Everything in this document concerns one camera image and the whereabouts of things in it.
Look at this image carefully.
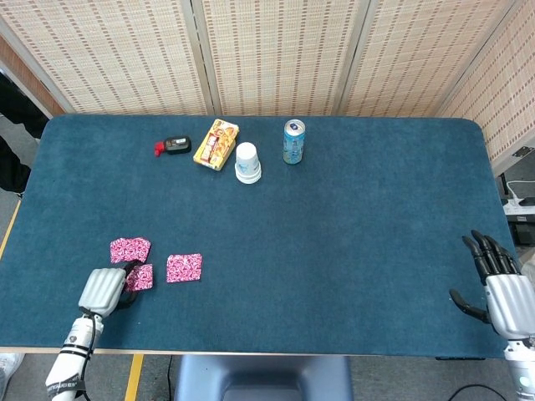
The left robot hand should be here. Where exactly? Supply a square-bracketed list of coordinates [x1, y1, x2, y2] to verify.
[78, 261, 145, 318]

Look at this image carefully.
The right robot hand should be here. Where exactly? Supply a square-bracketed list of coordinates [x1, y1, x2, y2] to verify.
[449, 229, 535, 340]

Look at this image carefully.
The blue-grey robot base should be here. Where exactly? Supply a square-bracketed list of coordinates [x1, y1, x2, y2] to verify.
[173, 354, 354, 401]

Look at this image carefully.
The black equipment box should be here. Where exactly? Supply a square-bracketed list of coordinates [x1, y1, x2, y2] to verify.
[507, 215, 535, 247]

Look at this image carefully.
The white power strip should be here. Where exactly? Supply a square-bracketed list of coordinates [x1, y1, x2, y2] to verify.
[502, 195, 535, 216]

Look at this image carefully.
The black bottle red cap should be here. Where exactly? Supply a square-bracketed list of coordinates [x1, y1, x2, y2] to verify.
[153, 135, 192, 158]

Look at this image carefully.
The yellow snack box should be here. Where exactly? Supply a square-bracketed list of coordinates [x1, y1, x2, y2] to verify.
[192, 118, 241, 172]

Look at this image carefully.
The white paper cup stack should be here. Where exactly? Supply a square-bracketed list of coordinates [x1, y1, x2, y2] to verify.
[233, 141, 263, 185]

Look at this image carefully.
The person in black trousers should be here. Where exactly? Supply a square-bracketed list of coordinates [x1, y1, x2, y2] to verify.
[0, 69, 52, 196]

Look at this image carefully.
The blue felt table mat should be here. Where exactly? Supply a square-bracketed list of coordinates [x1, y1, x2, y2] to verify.
[0, 114, 519, 360]

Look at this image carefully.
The woven bamboo screen panel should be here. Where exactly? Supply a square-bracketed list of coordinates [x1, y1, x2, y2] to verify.
[436, 0, 535, 175]
[0, 35, 66, 118]
[0, 0, 214, 116]
[340, 0, 526, 118]
[191, 0, 371, 117]

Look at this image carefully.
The light blue drink can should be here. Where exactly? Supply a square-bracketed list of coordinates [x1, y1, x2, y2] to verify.
[283, 119, 307, 165]

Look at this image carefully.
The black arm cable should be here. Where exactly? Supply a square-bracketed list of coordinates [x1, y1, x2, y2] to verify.
[79, 307, 98, 401]

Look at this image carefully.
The black floor cable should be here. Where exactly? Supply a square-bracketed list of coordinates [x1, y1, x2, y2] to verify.
[449, 383, 519, 401]

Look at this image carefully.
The white power cable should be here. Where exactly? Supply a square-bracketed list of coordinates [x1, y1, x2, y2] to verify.
[505, 179, 535, 201]

